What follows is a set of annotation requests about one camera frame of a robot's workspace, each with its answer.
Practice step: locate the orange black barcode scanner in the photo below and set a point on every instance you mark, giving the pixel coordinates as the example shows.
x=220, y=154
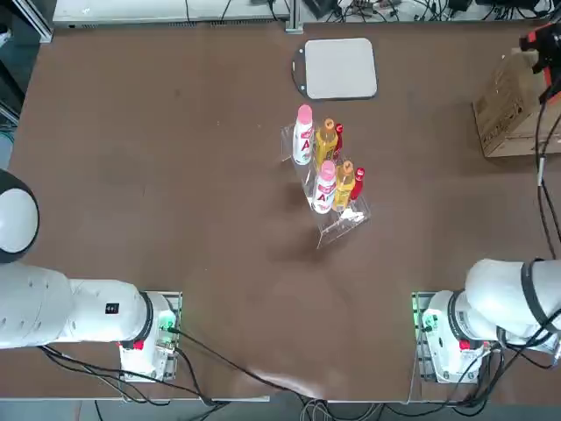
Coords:
x=531, y=37

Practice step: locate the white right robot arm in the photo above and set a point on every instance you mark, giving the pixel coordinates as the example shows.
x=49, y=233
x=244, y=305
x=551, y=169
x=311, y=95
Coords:
x=504, y=298

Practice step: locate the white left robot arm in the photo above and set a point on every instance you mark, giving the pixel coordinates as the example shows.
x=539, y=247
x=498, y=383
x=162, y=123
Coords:
x=52, y=302

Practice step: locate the brown cardboard box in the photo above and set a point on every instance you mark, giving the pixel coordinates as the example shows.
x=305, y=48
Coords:
x=504, y=109

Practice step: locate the white bottle pink cap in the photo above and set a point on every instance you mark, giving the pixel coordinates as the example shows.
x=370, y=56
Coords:
x=324, y=188
x=303, y=136

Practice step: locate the clear acrylic shelf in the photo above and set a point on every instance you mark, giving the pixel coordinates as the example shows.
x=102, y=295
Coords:
x=346, y=223

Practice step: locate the yellow drink bottle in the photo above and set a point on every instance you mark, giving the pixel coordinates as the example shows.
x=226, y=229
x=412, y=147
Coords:
x=325, y=142
x=344, y=186

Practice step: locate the red cola bottle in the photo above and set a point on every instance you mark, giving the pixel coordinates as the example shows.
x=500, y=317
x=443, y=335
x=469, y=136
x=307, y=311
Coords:
x=357, y=186
x=338, y=140

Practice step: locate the white flat scale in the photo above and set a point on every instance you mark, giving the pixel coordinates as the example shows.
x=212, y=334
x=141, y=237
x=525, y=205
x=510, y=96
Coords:
x=342, y=68

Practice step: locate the aluminium frame post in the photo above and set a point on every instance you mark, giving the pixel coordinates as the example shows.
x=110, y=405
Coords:
x=33, y=22
x=294, y=15

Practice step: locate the white table rail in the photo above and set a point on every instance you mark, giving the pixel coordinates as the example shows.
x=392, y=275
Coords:
x=175, y=11

